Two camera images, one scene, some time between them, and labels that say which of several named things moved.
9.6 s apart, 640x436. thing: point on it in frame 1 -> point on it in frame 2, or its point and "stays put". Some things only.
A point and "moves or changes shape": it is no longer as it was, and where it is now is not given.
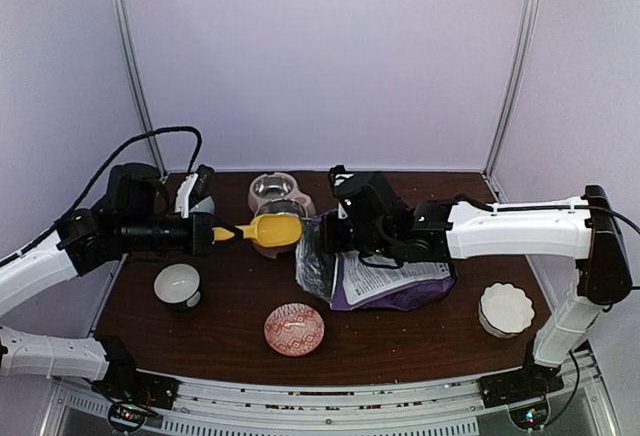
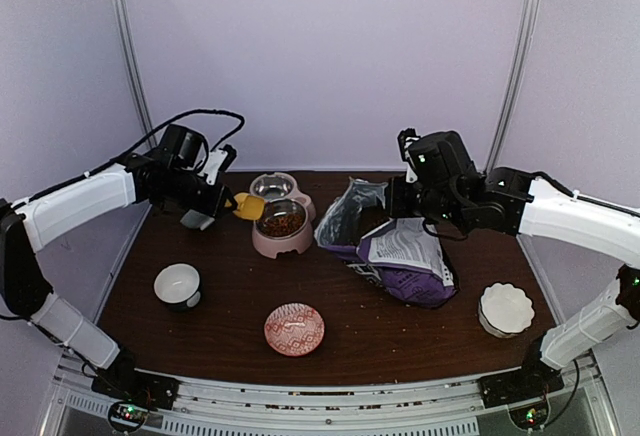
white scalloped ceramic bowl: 505,310 stays put
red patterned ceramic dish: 294,329 stays put
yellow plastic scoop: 268,230 -> 250,207
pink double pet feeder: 277,193 stays put
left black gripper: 201,244 -> 219,200
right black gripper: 330,242 -> 396,204
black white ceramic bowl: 178,286 stays put
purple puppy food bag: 349,283 moves or changes shape
